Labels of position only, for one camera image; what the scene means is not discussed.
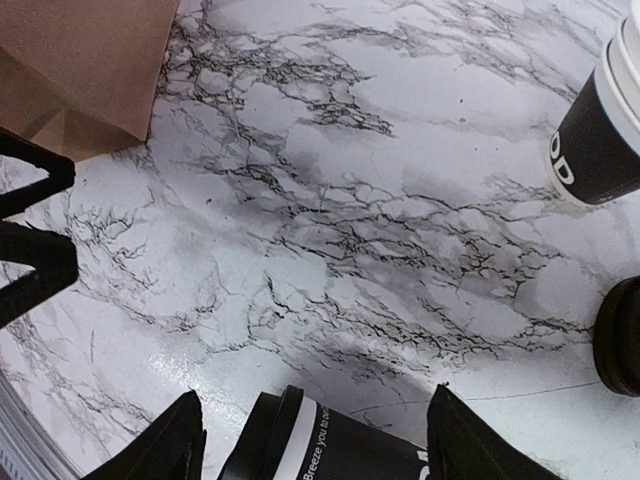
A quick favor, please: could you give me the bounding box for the single black paper cup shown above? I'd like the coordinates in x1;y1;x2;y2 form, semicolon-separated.
219;385;430;480

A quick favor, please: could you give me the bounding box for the stack of paper cups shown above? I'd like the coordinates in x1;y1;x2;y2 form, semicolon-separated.
546;14;639;205

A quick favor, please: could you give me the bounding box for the brown paper bag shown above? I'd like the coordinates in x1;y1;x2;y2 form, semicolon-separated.
1;0;178;161

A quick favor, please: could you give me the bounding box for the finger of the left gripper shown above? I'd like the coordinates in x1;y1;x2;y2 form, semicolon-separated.
0;126;77;221
1;221;79;328

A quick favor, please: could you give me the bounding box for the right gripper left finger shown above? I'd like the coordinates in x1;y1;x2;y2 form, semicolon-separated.
84;390;206;480

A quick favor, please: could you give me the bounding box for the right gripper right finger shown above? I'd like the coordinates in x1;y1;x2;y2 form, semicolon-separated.
427;384;560;480

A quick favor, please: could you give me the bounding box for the front aluminium rail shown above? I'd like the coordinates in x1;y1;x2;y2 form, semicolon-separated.
1;373;83;480

